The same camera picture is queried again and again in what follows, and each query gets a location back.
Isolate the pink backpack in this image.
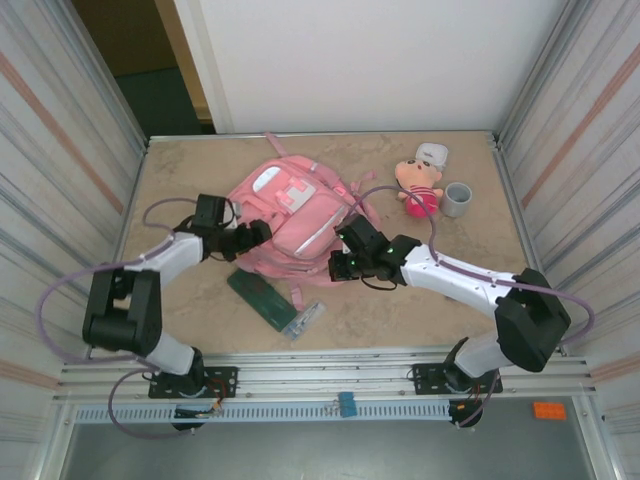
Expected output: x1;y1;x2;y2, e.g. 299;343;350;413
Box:
226;131;387;314

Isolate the green pencil case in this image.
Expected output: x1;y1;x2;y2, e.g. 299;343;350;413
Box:
227;269;301;334

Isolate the clear pack of pens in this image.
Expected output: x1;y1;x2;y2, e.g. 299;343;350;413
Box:
279;298;329;342

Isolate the small white case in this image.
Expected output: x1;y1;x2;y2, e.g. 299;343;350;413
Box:
415;142;450;174

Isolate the plush doll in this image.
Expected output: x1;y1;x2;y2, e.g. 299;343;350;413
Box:
393;158;446;220

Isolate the grey cup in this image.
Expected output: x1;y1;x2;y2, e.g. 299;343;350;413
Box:
439;182;474;220

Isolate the black power connector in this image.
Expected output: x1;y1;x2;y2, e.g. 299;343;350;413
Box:
173;403;224;420
448;399;484;430

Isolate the orange block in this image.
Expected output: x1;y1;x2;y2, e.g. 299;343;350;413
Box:
533;401;568;421

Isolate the aluminium table end rail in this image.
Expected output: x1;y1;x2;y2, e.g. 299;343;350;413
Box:
147;130;501;142

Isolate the aluminium mounting rail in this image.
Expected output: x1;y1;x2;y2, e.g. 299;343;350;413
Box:
52;349;599;401

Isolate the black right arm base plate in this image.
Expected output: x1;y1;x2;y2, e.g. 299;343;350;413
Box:
409;363;503;396

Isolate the white door frame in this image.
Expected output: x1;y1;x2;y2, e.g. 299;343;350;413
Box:
154;0;235;135

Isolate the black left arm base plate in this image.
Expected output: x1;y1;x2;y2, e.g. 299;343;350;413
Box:
148;366;239;400

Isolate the white slotted cable tray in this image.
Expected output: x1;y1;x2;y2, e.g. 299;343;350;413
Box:
73;402;451;422

